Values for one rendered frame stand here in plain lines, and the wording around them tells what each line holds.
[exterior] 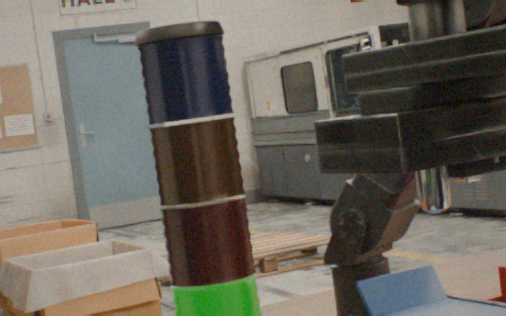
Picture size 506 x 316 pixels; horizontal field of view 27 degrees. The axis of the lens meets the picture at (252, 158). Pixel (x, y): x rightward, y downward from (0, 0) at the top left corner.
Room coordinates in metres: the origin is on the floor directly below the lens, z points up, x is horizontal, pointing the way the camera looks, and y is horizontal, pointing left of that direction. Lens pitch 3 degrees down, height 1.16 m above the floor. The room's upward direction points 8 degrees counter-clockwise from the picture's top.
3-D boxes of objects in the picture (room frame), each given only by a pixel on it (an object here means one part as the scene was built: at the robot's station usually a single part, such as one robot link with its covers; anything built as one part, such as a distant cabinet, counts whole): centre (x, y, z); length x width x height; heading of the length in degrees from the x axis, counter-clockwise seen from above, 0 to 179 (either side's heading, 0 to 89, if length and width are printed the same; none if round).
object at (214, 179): (0.47, 0.02, 1.14); 0.04 x 0.04 x 0.03
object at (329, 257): (1.14, -0.11, 1.00); 0.09 x 0.06 x 0.06; 144
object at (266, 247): (7.55, 0.18, 0.07); 1.20 x 1.00 x 0.14; 115
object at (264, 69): (11.13, -1.05, 1.24); 2.95 x 0.98 x 0.90; 23
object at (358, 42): (10.07, -0.95, 1.21); 0.86 x 0.10 x 0.79; 23
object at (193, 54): (0.47, 0.02, 1.17); 0.04 x 0.04 x 0.03
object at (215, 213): (0.47, 0.02, 1.10); 0.04 x 0.04 x 0.03
